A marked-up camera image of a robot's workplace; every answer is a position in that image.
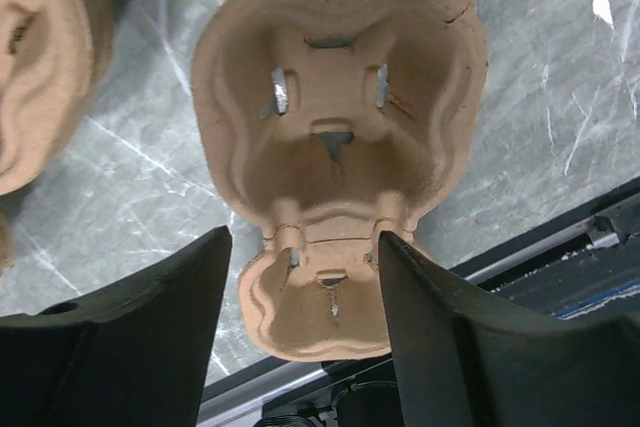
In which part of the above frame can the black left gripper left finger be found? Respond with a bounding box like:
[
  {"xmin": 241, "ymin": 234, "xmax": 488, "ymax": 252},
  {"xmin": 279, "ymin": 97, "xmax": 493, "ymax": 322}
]
[{"xmin": 1, "ymin": 227, "xmax": 232, "ymax": 426}]

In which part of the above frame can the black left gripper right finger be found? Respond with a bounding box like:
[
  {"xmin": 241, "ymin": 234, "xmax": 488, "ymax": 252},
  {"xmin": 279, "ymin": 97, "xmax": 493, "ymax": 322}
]
[{"xmin": 378, "ymin": 231, "xmax": 639, "ymax": 426}]

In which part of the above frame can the brown cardboard cup carrier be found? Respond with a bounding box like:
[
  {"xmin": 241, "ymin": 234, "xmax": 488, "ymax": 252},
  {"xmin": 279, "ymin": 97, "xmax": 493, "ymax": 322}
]
[{"xmin": 0, "ymin": 0, "xmax": 119, "ymax": 273}]

